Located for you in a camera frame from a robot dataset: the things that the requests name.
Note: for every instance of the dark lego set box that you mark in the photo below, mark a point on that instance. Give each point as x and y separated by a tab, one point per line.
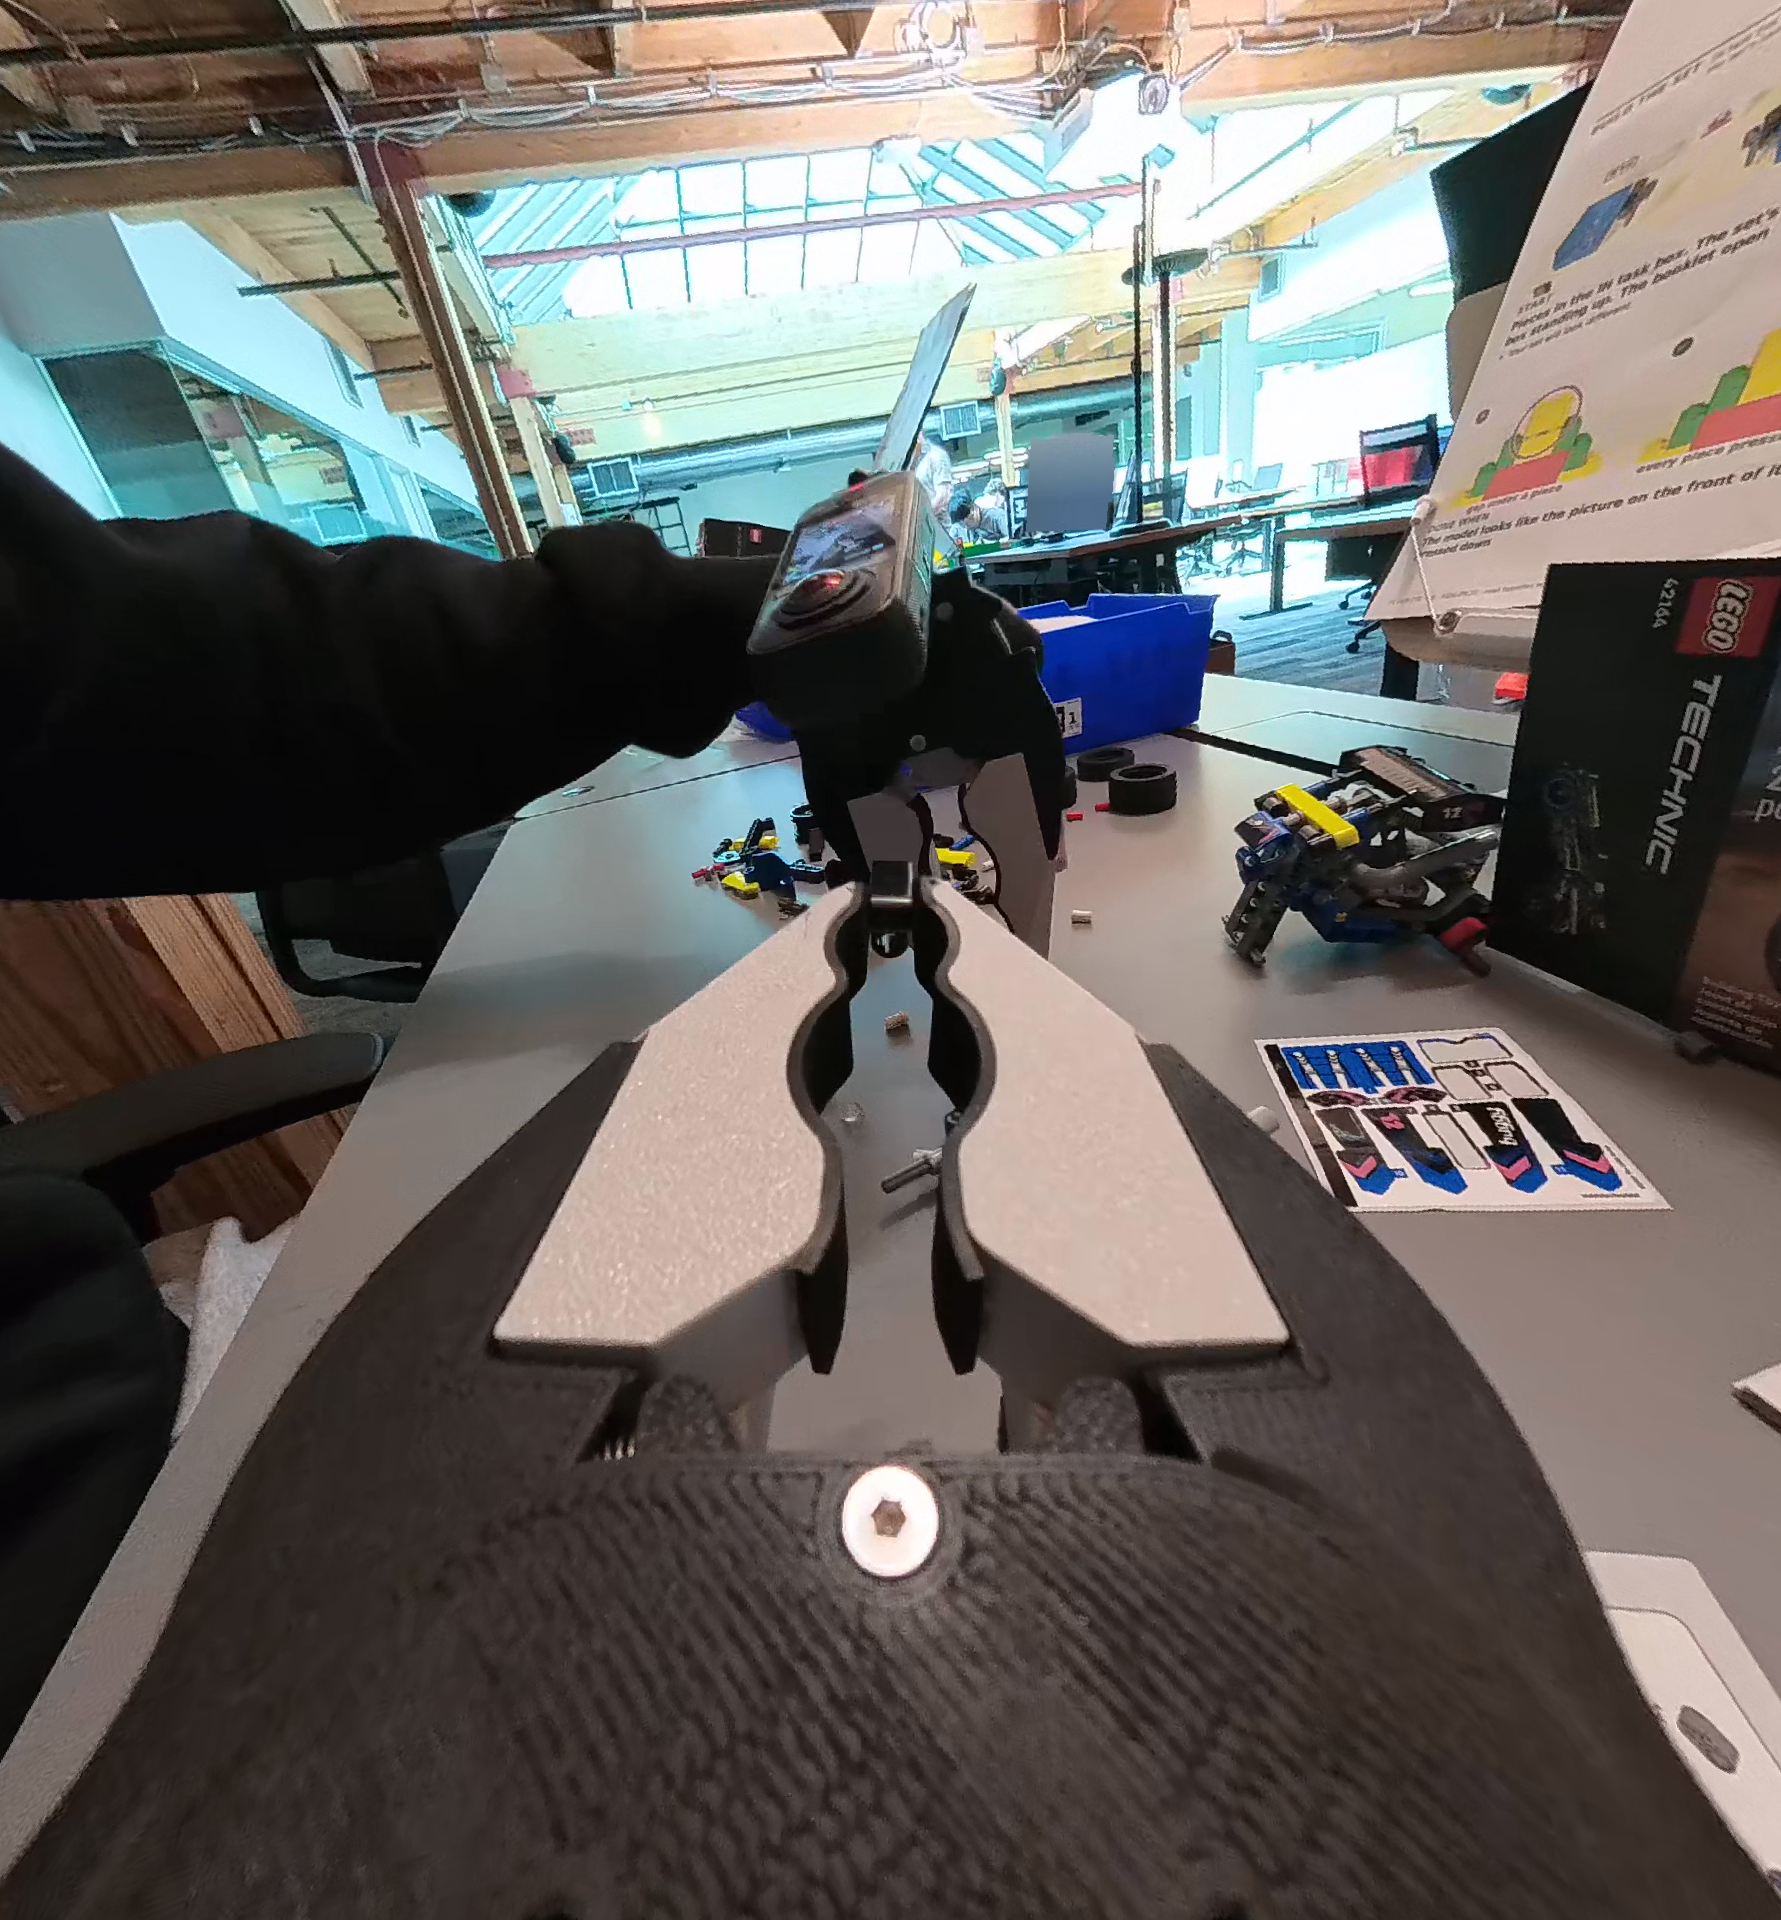
1700	839

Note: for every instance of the black cardboard box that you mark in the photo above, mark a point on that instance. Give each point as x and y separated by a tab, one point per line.
739	539

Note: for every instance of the black lego tire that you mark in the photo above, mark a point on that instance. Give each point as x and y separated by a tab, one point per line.
1103	762
1141	790

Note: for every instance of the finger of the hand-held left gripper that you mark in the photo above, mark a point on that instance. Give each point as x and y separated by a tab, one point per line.
1017	855
883	834

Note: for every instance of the white desk outlet plate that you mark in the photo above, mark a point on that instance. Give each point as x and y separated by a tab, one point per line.
1684	1650

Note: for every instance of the black office chair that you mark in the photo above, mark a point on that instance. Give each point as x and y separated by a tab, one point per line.
153	1110

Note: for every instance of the blue storage bin white label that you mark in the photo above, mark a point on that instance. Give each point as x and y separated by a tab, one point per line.
1130	662

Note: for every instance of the grey lego axle pin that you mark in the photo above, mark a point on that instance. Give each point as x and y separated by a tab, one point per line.
914	1167

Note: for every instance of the printed paper instruction sign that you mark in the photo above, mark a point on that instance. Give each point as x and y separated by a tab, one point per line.
1654	301

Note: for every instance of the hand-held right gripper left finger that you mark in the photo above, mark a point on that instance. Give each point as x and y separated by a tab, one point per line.
651	1200

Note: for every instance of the thick wooden column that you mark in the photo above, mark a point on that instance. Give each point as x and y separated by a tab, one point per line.
109	975

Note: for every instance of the blue flat lego panel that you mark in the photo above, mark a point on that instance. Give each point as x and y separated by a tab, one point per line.
778	874

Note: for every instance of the black lego connector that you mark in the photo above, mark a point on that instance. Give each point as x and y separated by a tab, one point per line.
891	902

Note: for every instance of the white cloth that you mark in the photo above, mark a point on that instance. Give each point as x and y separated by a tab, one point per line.
215	1274

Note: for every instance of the black monitor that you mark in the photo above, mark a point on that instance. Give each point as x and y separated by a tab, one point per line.
1505	182

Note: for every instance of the person's left forearm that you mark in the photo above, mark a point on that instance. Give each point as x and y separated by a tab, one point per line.
303	675

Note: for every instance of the slim wooden column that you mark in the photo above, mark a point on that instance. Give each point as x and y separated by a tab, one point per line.
448	346

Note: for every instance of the partly built lego car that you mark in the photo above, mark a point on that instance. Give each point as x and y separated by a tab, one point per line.
1354	885

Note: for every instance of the lego sticker sheet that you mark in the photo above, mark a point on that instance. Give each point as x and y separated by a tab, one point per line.
1458	1118

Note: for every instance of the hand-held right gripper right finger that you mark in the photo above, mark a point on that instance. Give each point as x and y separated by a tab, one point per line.
1130	1200

